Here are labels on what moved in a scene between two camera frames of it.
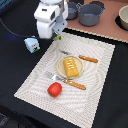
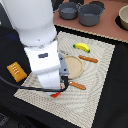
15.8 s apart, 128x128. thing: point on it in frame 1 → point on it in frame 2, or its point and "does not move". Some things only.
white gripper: [51, 19] → [48, 65]
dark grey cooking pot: [89, 14] does not move
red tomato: [55, 89] does not move
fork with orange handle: [55, 77] does not move
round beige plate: [60, 66] does not move
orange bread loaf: [70, 68] → [16, 71]
